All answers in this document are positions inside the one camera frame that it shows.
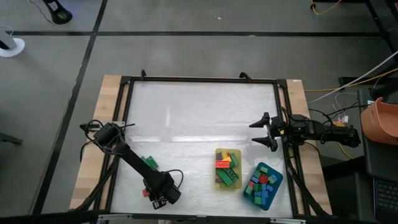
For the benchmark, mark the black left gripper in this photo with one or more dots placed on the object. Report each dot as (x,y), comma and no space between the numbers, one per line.
(163,186)

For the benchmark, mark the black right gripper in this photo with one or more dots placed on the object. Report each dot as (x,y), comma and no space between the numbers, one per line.
(276,129)

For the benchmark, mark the red long block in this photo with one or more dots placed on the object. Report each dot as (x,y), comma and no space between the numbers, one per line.
(145,193)

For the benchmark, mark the green square lego brick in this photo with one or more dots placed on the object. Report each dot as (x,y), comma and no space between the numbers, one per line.
(257,173)
(272,179)
(264,169)
(258,200)

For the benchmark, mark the yellow long block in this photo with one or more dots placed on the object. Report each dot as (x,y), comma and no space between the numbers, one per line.
(228,159)

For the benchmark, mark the yellow rectangular block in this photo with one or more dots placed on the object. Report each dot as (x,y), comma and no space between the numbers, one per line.
(224,155)

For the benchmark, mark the red cube block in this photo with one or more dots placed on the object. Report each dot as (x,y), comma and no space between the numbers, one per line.
(263,179)
(251,183)

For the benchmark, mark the blue cube block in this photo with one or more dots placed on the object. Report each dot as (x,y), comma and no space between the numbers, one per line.
(255,179)

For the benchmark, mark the purple long block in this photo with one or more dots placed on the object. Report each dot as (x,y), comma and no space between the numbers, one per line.
(219,180)
(219,155)

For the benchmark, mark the red long lego brick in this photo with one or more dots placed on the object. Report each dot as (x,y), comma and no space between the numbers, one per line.
(222,165)

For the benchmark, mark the green cube block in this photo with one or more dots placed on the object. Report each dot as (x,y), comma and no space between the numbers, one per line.
(257,187)
(248,190)

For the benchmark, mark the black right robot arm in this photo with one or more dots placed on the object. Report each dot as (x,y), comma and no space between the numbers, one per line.
(323,130)

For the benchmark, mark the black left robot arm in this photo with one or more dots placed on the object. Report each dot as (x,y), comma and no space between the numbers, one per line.
(130,155)

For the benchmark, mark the blue plastic bin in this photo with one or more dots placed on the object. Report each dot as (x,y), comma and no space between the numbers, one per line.
(278,186)

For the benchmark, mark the yellow plastic bin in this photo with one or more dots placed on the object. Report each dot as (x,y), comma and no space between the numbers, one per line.
(217,186)

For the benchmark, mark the yellow plug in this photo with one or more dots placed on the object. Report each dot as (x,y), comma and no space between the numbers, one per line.
(339,124)

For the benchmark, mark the white plug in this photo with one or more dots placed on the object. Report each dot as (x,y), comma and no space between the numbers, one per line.
(344,119)

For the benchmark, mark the silver aluminium bar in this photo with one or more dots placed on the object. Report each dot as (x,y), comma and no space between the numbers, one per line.
(280,221)

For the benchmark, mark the black clamp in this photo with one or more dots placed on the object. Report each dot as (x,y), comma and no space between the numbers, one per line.
(87,126)

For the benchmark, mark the dark desk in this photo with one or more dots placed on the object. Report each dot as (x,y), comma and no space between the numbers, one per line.
(370,161)

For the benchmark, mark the orange pot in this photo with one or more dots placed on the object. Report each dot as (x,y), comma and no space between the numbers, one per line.
(381,124)

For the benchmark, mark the black laptop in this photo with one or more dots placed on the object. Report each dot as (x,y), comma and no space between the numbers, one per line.
(387,196)

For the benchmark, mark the black furniture leg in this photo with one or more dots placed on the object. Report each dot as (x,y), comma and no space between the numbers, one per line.
(9,138)

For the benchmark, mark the black table leg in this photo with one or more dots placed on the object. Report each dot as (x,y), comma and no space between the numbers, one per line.
(382,18)

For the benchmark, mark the white round stand base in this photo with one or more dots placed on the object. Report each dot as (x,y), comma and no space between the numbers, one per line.
(11,48)

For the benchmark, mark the black stand base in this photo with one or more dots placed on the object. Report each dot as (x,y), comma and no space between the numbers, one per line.
(57,12)

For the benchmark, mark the black frame hook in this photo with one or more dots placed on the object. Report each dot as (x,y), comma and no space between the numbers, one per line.
(245,75)
(143,74)

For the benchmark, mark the white bracket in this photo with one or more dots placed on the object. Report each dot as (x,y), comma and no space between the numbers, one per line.
(119,123)

